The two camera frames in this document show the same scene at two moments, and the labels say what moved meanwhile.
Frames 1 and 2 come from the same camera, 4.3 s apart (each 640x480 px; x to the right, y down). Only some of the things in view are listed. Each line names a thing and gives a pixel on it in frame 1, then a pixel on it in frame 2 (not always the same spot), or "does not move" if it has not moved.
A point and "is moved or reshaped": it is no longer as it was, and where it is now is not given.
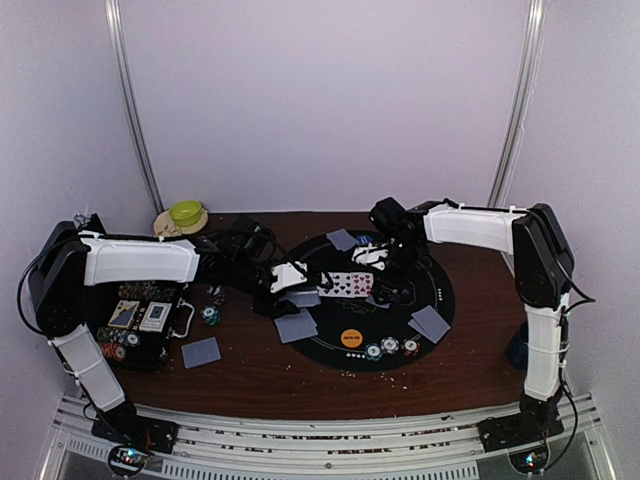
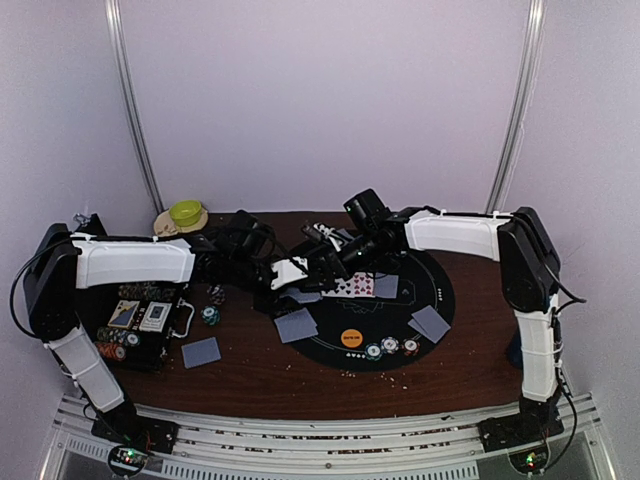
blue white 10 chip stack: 216,294 does not move
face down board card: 370,299 is moved or reshaped
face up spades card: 343,286 does not move
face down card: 200,352 does not move
